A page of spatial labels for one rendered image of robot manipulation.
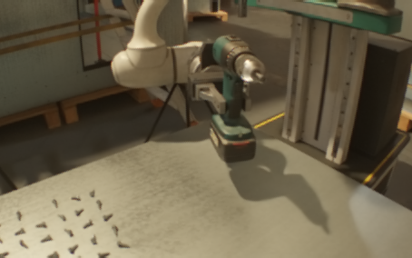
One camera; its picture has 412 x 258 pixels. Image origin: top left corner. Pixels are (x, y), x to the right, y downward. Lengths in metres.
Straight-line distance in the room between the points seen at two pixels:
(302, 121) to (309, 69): 0.26
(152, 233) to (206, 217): 0.11
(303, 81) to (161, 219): 1.01
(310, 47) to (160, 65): 0.79
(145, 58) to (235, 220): 0.45
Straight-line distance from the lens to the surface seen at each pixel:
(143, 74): 0.87
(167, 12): 2.85
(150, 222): 0.66
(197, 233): 0.63
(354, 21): 1.09
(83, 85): 2.69
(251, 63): 0.54
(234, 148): 0.65
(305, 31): 1.42
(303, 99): 1.54
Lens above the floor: 1.10
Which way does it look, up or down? 28 degrees down
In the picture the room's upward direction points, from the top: straight up
